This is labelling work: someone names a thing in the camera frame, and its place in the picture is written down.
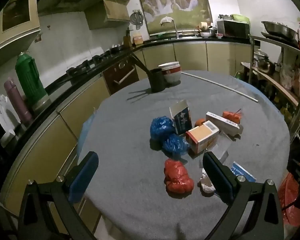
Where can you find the thin white rod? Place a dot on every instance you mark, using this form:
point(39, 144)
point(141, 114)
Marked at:
point(220, 86)

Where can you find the long white carton box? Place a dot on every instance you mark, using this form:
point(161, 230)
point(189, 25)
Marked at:
point(222, 122)

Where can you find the small orange round object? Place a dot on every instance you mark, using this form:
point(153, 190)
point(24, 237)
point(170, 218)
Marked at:
point(199, 123)

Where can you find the glass door cabinet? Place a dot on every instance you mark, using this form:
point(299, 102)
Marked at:
point(15, 12)

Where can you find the white tissue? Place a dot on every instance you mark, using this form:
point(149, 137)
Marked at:
point(206, 185)

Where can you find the white bowl red print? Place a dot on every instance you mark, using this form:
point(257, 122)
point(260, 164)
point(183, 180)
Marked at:
point(172, 77)

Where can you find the small beige wall cabinet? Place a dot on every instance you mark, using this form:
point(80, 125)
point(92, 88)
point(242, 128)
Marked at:
point(115, 11)

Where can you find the dark chopsticks bundle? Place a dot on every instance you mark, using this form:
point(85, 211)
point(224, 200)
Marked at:
point(140, 62)

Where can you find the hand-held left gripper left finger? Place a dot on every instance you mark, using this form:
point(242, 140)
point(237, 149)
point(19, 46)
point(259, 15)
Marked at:
point(83, 177)

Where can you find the black chopstick holder cup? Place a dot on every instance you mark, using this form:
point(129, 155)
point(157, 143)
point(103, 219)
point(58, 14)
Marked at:
point(157, 81)

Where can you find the blue plastic bag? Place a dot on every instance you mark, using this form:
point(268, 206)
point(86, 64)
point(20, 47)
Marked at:
point(175, 145)
point(162, 127)

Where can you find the green thermos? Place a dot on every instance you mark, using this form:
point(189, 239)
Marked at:
point(30, 80)

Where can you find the black gas stove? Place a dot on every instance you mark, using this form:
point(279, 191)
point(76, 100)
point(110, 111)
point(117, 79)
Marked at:
point(85, 65)

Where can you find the small white bowl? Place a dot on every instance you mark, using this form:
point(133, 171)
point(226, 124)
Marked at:
point(204, 34)

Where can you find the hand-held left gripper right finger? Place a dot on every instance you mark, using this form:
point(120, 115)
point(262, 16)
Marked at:
point(216, 177)

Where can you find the grey tablecloth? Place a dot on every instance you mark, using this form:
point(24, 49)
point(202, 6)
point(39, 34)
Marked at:
point(130, 142)

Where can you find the orange white box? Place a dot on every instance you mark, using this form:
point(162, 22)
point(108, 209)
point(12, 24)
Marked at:
point(201, 136)

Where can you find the hanging metal strainer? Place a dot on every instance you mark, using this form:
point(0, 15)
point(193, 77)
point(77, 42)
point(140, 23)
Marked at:
point(136, 18)

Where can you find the orange packet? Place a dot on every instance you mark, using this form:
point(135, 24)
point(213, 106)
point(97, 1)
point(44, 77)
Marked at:
point(137, 40)

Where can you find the light blue tablecloth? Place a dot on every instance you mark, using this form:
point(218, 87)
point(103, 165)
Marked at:
point(85, 132)

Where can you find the white plastic appliance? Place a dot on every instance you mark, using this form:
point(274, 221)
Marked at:
point(2, 115)

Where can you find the metal faucet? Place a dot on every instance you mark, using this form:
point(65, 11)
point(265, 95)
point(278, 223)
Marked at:
point(176, 30)

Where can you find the knife block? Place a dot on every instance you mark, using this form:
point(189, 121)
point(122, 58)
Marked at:
point(127, 40)

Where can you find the purple bottle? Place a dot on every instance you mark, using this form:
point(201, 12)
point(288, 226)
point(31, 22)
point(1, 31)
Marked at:
point(17, 102)

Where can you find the blue white carton box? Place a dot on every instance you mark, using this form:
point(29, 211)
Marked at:
point(181, 120)

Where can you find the metal storage rack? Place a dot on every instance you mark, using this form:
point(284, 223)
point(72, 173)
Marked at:
point(270, 40)

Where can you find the clear plastic packet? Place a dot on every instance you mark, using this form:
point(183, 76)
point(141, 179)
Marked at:
point(222, 146)

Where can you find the orange plastic bag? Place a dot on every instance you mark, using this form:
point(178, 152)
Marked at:
point(231, 116)

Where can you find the metal pot with lid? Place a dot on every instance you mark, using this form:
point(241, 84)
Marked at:
point(265, 63)
point(260, 54)

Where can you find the black microwave oven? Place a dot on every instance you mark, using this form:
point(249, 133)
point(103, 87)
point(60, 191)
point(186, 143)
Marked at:
point(233, 28)

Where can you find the waterfall wall poster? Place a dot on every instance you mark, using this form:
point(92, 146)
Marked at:
point(172, 5)

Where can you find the built-in brown oven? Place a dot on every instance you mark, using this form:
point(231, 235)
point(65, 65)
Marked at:
point(120, 75)

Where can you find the yellow jar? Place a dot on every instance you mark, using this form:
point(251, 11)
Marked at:
point(203, 25)

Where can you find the red plastic bag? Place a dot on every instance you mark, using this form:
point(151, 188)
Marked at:
point(177, 177)

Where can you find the white bowl red rim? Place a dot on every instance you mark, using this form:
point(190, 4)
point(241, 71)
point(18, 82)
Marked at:
point(168, 67)

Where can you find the white cloth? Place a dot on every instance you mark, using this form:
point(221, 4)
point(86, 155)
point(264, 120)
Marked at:
point(166, 20)

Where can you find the wooden shelf board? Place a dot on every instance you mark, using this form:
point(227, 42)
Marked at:
point(277, 86)

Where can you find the small metal pot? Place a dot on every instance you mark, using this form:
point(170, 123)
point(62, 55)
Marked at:
point(223, 17)

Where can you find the green plastic basin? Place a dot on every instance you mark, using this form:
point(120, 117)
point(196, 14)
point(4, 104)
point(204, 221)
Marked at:
point(240, 18)

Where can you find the large metal basin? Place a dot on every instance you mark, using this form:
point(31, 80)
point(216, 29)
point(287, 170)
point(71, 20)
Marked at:
point(277, 30)

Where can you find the pink plastic bag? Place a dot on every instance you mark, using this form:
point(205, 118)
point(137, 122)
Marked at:
point(288, 76)

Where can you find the blue white packet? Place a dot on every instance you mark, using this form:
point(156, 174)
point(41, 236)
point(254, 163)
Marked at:
point(242, 173)

